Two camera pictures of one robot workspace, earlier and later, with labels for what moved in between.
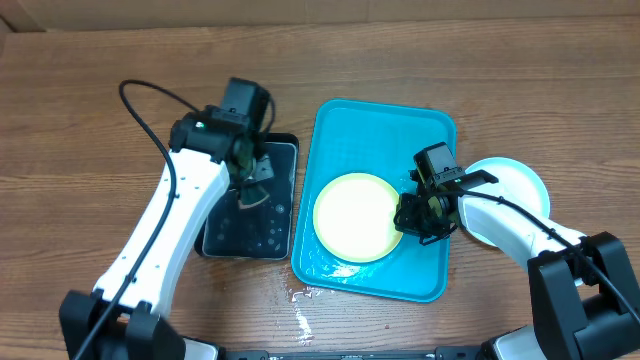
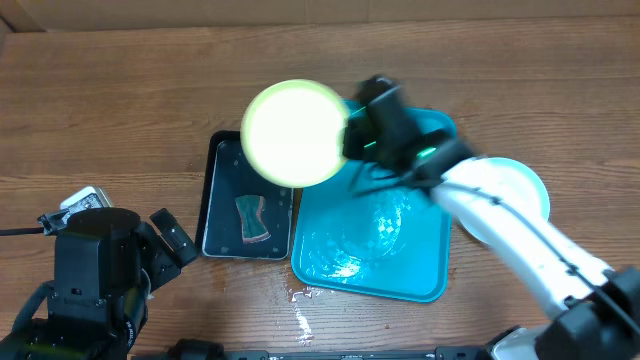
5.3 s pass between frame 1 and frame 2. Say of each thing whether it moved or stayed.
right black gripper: moved
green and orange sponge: moved
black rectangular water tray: stayed
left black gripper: moved
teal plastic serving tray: stayed
